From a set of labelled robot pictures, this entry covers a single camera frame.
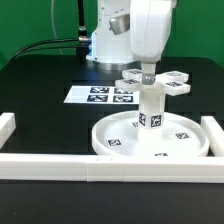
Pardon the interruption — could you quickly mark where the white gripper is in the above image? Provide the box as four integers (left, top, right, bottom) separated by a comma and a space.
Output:
130, 0, 174, 85

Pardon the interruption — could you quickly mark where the white marker sheet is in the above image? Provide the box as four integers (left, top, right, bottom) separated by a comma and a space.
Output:
64, 86, 139, 104

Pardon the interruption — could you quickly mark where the white left fence bar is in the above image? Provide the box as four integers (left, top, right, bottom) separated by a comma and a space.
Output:
0, 113, 16, 149

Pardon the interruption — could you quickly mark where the black cable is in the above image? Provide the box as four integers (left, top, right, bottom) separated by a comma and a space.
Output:
6, 37, 89, 66

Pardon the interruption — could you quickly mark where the white right fence bar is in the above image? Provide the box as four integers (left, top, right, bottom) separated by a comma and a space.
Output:
201, 116, 224, 157

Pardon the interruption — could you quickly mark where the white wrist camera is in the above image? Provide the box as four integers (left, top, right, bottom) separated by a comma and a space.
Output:
109, 14, 130, 35

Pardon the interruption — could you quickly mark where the grey thin cable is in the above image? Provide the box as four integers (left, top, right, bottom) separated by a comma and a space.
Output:
50, 0, 64, 56

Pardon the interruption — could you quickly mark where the white round table top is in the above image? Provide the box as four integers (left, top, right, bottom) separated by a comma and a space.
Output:
92, 111, 209, 158

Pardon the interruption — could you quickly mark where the black post with connector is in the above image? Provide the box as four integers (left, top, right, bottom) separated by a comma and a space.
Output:
76, 0, 90, 58

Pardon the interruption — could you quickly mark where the white cross-shaped table base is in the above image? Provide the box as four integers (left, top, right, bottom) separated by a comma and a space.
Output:
115, 69, 191, 96

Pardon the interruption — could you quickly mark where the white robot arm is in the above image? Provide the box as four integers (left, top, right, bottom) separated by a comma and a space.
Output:
86, 0, 177, 85

